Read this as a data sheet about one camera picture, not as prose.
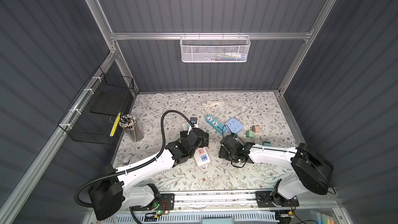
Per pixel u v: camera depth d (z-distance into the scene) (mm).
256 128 972
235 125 989
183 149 590
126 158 855
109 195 391
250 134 955
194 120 691
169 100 1158
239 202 741
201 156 848
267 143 920
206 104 1107
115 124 693
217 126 975
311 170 475
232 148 679
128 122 826
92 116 727
